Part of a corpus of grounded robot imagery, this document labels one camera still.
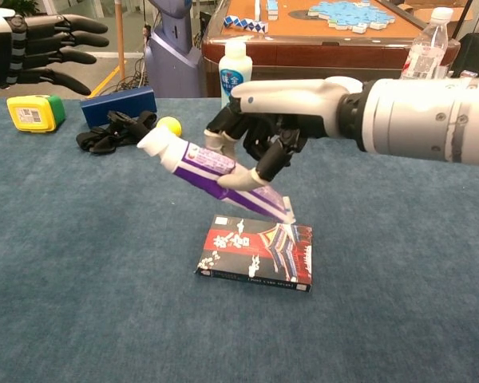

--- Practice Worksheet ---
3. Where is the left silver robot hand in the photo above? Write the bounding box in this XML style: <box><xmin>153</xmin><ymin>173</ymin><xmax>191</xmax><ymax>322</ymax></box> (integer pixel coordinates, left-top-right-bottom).
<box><xmin>0</xmin><ymin>7</ymin><xmax>111</xmax><ymax>97</ymax></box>

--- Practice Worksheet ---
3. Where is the black bag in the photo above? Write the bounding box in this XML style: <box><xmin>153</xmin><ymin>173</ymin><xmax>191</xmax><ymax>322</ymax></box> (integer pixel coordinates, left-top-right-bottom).
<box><xmin>450</xmin><ymin>33</ymin><xmax>479</xmax><ymax>79</ymax></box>

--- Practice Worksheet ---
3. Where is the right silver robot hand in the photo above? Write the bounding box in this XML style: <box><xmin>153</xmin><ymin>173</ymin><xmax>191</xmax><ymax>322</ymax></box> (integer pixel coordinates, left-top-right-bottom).
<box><xmin>204</xmin><ymin>76</ymin><xmax>364</xmax><ymax>191</ymax></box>

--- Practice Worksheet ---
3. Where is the blue mahjong tile cluster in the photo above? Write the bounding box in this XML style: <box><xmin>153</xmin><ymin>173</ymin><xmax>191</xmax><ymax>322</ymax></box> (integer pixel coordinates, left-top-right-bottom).
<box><xmin>307</xmin><ymin>0</ymin><xmax>396</xmax><ymax>34</ymax></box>

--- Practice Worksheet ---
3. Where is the brown mahjong table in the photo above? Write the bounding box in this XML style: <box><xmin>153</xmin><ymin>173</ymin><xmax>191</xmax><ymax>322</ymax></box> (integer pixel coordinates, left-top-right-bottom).
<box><xmin>201</xmin><ymin>0</ymin><xmax>462</xmax><ymax>98</ymax></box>

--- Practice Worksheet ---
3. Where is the blue white snake puzzle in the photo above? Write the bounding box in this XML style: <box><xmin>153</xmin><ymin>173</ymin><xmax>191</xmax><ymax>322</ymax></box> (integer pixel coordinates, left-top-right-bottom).
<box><xmin>222</xmin><ymin>14</ymin><xmax>269</xmax><ymax>34</ymax></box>

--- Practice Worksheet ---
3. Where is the white milk bottle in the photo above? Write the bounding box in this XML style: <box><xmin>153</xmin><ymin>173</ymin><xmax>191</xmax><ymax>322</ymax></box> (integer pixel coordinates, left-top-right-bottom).
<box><xmin>218</xmin><ymin>41</ymin><xmax>253</xmax><ymax>109</ymax></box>

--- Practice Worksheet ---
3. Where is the clear water bottle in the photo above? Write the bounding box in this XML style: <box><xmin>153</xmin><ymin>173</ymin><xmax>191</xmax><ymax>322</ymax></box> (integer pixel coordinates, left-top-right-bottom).
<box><xmin>399</xmin><ymin>6</ymin><xmax>454</xmax><ymax>81</ymax></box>

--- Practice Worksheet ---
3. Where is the blue rectangular box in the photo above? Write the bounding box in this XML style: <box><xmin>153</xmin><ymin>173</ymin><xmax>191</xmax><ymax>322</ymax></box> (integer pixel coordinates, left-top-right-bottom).
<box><xmin>79</xmin><ymin>86</ymin><xmax>158</xmax><ymax>129</ymax></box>

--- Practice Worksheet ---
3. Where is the yellow green plastic box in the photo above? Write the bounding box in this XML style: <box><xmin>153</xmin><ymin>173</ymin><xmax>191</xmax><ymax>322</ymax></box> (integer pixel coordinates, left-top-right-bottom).
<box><xmin>6</xmin><ymin>94</ymin><xmax>67</xmax><ymax>134</ymax></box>

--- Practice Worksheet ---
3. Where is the purple white toothpaste tube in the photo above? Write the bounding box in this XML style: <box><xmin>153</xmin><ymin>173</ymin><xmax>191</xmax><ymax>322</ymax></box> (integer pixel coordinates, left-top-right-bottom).
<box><xmin>137</xmin><ymin>126</ymin><xmax>296</xmax><ymax>225</ymax></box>

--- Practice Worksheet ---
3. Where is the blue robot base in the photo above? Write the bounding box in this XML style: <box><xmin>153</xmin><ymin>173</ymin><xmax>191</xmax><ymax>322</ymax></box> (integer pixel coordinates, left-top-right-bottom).
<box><xmin>144</xmin><ymin>0</ymin><xmax>204</xmax><ymax>99</ymax></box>

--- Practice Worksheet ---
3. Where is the black cable bundle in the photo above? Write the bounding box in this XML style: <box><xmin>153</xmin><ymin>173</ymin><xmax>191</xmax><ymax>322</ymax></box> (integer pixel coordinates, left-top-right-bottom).
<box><xmin>99</xmin><ymin>55</ymin><xmax>149</xmax><ymax>97</ymax></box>

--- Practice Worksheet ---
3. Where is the black fabric strap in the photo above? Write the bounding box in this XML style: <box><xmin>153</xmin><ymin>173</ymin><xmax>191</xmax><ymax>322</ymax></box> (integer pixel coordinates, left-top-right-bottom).
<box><xmin>75</xmin><ymin>110</ymin><xmax>158</xmax><ymax>156</ymax></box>

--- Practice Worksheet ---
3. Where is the yellow ball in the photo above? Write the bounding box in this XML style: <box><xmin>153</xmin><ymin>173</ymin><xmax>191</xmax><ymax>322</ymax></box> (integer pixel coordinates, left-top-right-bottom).
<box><xmin>156</xmin><ymin>116</ymin><xmax>183</xmax><ymax>139</ymax></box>

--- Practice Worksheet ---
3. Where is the wooden pole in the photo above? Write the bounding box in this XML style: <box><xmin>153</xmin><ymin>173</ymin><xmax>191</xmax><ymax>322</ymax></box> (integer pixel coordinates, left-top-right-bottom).
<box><xmin>114</xmin><ymin>0</ymin><xmax>127</xmax><ymax>81</ymax></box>

